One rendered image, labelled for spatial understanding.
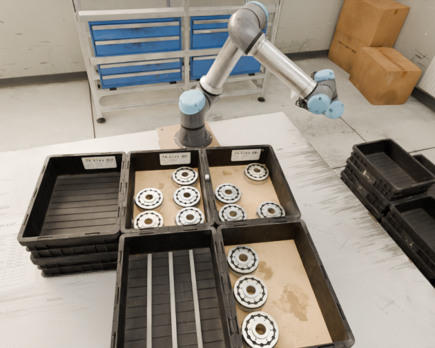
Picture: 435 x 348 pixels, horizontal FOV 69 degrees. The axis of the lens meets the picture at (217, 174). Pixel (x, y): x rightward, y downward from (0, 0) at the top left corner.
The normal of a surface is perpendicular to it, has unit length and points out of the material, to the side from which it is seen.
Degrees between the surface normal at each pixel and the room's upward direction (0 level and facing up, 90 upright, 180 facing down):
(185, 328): 0
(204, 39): 90
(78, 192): 0
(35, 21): 90
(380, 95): 90
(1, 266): 0
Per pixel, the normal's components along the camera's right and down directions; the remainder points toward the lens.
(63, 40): 0.32, 0.67
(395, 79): 0.12, 0.68
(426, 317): 0.06, -0.72
